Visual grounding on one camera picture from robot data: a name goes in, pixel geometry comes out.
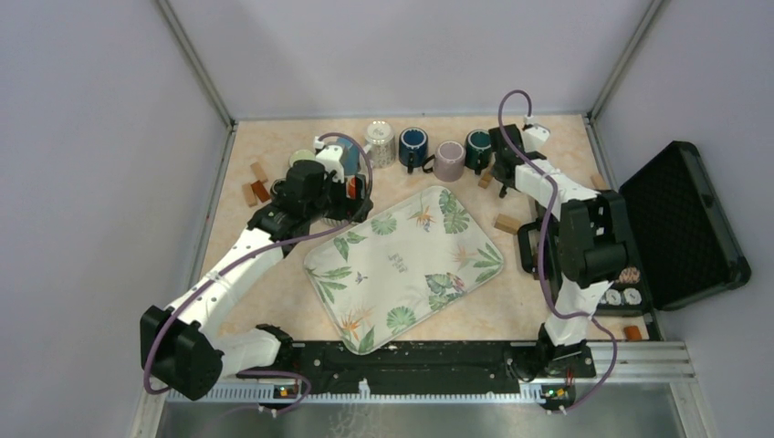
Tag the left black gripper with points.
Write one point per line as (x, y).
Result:
(346, 205)

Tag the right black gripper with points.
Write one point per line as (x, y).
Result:
(500, 182)

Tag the dark green mug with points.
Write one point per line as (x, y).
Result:
(478, 151)

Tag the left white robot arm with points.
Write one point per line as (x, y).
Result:
(181, 349)

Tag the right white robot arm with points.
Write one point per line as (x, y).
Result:
(586, 242)

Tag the light green mug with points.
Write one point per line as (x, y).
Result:
(299, 156)

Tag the orange red mug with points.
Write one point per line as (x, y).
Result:
(354, 188)

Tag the light blue mug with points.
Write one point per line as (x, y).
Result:
(351, 159)

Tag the white floral mug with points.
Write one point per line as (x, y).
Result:
(381, 144)

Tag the navy blue mug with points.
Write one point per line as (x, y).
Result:
(412, 148)

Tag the wooden block near mugs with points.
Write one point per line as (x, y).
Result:
(485, 180)

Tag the light wooden block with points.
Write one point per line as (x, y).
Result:
(507, 224)

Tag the reddish brown wooden block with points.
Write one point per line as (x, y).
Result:
(260, 191)

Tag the tan wooden block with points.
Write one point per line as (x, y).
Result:
(259, 172)

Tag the pale wooden block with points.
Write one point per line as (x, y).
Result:
(249, 195)

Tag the wooden block by case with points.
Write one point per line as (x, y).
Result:
(598, 183)

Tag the floral leaf pattern tray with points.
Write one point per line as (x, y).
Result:
(386, 275)

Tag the black carrying case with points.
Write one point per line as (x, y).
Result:
(684, 245)

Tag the orange block in case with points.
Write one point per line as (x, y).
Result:
(632, 333)

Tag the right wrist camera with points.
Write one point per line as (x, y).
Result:
(534, 136)

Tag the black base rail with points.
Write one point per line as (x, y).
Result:
(431, 370)

